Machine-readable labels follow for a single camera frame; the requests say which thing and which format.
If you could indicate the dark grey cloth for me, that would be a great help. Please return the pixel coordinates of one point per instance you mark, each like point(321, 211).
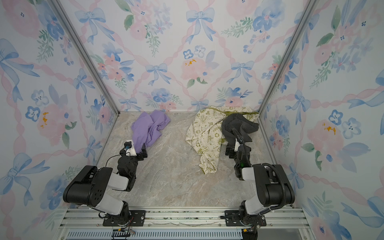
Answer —
point(241, 124)

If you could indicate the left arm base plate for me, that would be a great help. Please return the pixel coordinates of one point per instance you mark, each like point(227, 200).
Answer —
point(131, 218)

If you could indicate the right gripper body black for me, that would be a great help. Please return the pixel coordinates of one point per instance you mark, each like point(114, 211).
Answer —
point(231, 150)

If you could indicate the right corner aluminium post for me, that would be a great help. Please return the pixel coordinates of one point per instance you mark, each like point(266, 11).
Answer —
point(297, 34)

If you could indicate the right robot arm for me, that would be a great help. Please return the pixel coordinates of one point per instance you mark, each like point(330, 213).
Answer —
point(273, 189)

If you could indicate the cream green printed cloth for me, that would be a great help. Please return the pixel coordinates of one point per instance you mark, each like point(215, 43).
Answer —
point(206, 137)

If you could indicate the purple cloth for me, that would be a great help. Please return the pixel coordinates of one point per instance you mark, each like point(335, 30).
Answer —
point(147, 129)

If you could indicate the left corner aluminium post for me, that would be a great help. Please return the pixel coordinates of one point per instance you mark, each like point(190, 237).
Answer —
point(58, 9)

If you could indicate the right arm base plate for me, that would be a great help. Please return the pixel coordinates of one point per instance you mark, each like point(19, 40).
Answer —
point(237, 219)

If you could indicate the corner aluminium post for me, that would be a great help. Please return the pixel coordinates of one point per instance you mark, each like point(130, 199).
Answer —
point(58, 9)
point(297, 34)

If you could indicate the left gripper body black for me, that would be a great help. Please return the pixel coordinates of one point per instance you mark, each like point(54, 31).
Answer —
point(139, 157)

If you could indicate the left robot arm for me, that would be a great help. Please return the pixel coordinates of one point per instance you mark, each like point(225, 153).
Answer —
point(90, 187)

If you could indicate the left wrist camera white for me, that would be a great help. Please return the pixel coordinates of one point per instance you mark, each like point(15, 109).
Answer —
point(129, 148)

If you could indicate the aluminium rail frame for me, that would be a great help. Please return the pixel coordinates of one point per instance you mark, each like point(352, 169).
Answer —
point(171, 223)

